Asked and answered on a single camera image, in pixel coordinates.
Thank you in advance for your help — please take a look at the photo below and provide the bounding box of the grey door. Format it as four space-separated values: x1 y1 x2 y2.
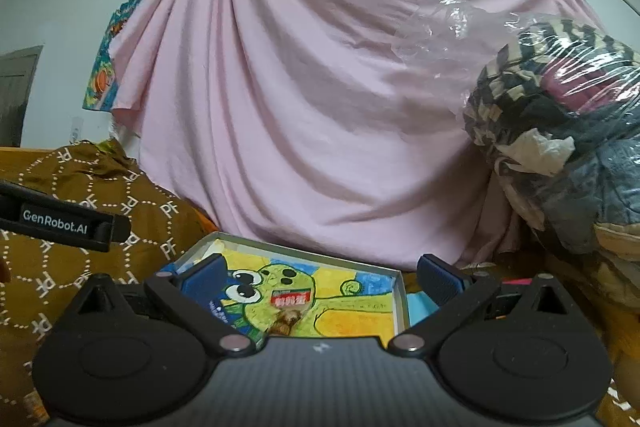
0 46 45 148

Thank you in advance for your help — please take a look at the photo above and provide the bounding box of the grey metal tray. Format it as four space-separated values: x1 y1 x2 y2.
160 231 412 348

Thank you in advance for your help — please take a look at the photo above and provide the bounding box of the brown patterned blanket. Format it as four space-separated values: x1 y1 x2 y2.
0 139 221 427

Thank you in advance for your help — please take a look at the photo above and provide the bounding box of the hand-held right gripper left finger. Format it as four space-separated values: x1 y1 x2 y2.
62 254 253 355

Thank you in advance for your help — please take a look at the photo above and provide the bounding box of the clear plastic bag of clothes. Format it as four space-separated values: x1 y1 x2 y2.
395 0 640 303

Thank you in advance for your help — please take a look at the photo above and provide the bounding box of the red label snack packet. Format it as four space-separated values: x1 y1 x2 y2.
267 289 313 335

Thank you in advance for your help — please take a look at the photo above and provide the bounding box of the colourful wall poster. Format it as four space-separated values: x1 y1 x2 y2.
82 0 146 112

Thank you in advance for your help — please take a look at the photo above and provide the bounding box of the pink cloth curtain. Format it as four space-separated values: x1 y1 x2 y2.
107 0 616 273

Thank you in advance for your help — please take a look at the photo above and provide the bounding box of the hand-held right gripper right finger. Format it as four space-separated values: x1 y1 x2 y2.
387 254 583 355

